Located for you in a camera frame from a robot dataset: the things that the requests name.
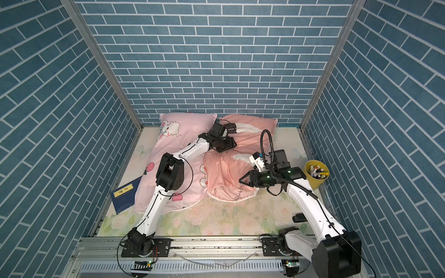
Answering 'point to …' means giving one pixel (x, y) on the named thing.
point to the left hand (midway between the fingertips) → (236, 146)
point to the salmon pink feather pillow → (223, 170)
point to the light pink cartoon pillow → (175, 131)
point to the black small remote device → (299, 218)
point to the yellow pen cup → (316, 172)
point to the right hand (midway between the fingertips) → (245, 182)
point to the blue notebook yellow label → (123, 197)
